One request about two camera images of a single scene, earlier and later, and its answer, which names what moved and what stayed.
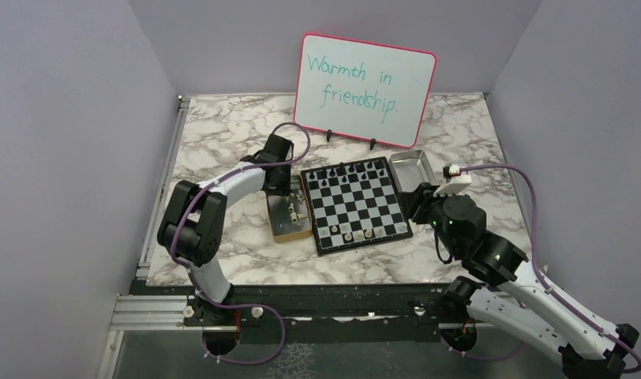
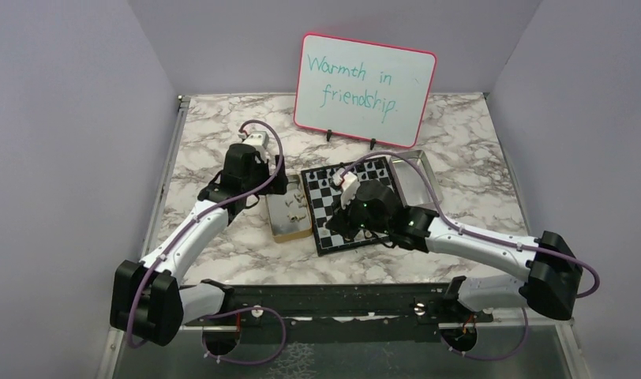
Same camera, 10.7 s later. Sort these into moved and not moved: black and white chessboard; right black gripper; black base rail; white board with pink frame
Moved: right black gripper
Not moved: black base rail; black and white chessboard; white board with pink frame
